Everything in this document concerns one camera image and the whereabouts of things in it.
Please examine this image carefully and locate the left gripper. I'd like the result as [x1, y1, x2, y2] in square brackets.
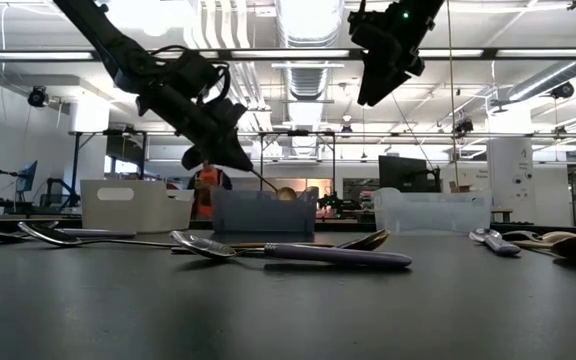
[136, 82, 255, 174]

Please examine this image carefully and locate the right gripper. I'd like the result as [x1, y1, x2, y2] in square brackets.
[348, 0, 439, 108]

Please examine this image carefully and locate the dark slim metal spoon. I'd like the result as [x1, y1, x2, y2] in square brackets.
[170, 234, 384, 255]
[501, 229, 544, 243]
[16, 221, 182, 249]

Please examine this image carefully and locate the person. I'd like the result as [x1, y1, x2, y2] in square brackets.
[186, 159, 234, 222]

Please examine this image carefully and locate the dark grey translucent bin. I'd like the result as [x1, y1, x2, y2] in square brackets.
[211, 187, 319, 236]

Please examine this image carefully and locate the white plastic bin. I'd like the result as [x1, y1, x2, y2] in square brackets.
[80, 178, 195, 234]

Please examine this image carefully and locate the black computer monitor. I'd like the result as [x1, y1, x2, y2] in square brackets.
[377, 154, 442, 194]

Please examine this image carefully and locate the clear plastic bin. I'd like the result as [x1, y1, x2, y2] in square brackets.
[371, 187, 493, 235]

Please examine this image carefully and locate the white square pillar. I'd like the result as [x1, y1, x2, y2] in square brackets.
[486, 135, 538, 225]

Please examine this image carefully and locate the black table mat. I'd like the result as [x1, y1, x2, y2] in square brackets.
[0, 227, 576, 360]

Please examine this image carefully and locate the small tilted monitor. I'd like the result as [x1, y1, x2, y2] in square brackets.
[15, 159, 39, 195]

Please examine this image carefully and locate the silver ventilation duct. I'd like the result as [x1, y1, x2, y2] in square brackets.
[275, 0, 345, 159]
[506, 58, 576, 103]

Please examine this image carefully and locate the thin hanging yellow cord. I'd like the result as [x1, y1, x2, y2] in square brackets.
[446, 0, 462, 190]

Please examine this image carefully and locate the black ceiling camera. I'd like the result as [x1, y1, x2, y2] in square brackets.
[549, 80, 576, 100]
[26, 85, 50, 109]
[453, 117, 475, 137]

